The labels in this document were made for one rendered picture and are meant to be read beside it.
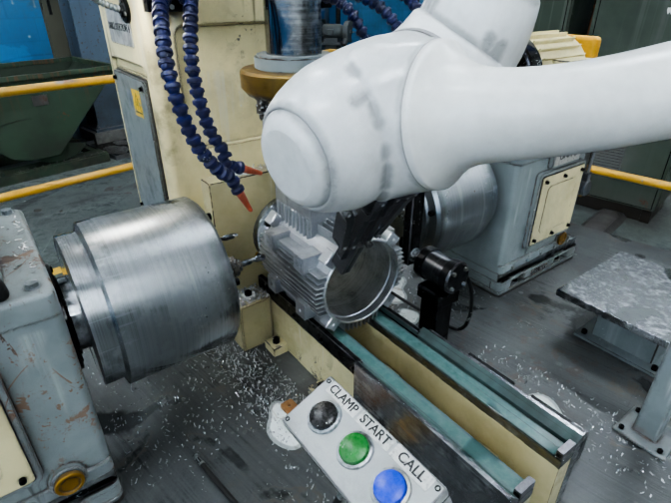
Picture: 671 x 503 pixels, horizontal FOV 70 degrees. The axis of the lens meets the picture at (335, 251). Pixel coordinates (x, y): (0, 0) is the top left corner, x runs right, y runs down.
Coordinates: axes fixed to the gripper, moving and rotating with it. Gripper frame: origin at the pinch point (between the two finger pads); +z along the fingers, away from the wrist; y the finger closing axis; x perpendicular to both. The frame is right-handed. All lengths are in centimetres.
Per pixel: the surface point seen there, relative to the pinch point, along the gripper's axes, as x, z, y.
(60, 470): 6.0, 19.1, 42.9
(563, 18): -137, 60, -301
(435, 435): 27.5, 3.9, 1.9
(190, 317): -2.6, 7.6, 22.8
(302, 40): -29.5, -14.9, -4.9
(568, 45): -23, -14, -72
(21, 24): -465, 262, -21
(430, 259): 4.2, 5.4, -17.8
